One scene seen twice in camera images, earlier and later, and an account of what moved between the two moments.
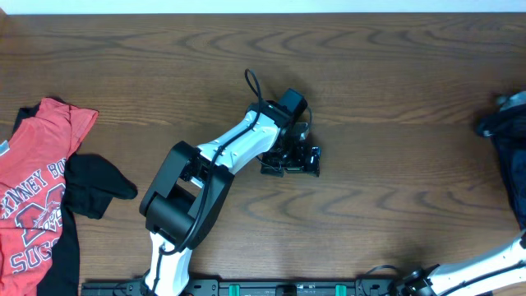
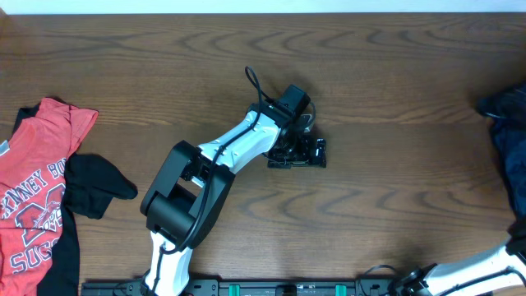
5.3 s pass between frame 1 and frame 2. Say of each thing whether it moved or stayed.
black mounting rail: stayed
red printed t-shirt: stayed
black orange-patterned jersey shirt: moved
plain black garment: stayed
